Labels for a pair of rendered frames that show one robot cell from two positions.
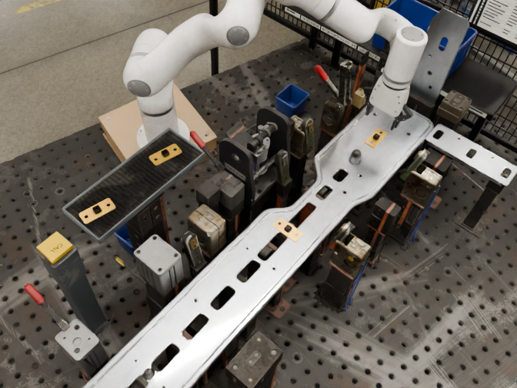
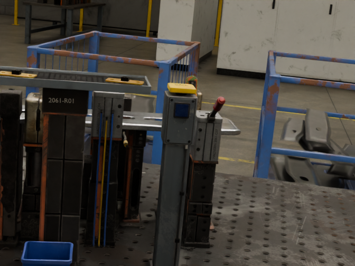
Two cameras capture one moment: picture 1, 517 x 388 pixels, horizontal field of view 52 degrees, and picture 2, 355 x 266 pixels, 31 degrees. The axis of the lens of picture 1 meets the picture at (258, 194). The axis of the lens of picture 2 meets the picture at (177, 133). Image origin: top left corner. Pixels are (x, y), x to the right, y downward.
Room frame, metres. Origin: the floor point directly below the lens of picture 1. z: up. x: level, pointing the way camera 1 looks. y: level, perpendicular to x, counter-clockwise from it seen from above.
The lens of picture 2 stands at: (1.60, 1.50, 1.41)
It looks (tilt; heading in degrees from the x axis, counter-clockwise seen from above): 14 degrees down; 226
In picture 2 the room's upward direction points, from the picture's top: 5 degrees clockwise
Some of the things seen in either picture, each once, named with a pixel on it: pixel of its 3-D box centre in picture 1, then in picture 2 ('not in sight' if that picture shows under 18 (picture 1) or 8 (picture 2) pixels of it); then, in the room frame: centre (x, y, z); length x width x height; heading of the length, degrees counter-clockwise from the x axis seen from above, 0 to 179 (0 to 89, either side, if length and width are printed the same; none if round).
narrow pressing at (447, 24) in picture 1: (435, 58); not in sight; (1.39, -0.53, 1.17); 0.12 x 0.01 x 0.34; 54
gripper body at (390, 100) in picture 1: (391, 92); not in sight; (1.18, -0.36, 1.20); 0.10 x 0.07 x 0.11; 54
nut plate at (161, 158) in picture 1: (165, 153); (16, 72); (0.90, 0.26, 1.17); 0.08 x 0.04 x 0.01; 132
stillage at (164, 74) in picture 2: not in sight; (120, 117); (-0.90, -1.63, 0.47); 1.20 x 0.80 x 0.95; 37
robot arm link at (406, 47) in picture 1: (405, 52); not in sight; (1.18, -0.37, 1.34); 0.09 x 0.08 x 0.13; 178
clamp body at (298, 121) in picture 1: (292, 161); not in sight; (1.15, -0.10, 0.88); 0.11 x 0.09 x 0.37; 54
